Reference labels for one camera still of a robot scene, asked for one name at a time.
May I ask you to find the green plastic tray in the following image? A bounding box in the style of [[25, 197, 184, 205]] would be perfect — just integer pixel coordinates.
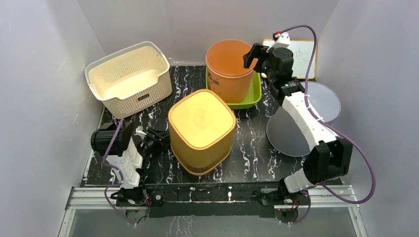
[[206, 68, 262, 110]]

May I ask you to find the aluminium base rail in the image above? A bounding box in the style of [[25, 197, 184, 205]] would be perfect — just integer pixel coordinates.
[[58, 186, 367, 237]]

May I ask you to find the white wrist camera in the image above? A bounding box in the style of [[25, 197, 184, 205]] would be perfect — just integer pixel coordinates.
[[266, 31, 291, 52], [135, 126, 147, 139]]

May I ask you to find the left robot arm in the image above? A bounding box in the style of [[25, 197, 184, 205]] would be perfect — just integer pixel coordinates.
[[90, 122, 170, 205]]

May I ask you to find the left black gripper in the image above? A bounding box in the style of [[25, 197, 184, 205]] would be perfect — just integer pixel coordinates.
[[141, 128, 176, 158]]

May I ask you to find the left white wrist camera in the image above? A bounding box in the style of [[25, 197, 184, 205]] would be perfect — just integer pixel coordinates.
[[135, 126, 147, 139]]

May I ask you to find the grey plastic bucket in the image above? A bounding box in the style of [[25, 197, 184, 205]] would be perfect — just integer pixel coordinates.
[[266, 81, 341, 157]]

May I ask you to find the yellow slatted waste basket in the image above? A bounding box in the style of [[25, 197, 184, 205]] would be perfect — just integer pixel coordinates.
[[168, 89, 236, 176]]

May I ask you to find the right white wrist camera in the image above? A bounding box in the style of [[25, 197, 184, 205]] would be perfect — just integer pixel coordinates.
[[266, 31, 291, 52]]

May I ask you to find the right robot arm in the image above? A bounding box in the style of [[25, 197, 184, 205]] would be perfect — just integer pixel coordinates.
[[243, 43, 353, 204]]

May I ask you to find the small whiteboard yellow frame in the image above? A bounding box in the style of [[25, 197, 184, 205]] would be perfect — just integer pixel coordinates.
[[262, 39, 317, 80]]

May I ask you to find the orange plastic bucket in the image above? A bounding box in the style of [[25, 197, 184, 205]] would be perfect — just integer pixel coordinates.
[[206, 39, 256, 103]]

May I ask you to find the cream perforated storage basket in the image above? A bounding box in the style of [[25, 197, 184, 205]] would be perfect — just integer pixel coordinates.
[[84, 41, 172, 119]]

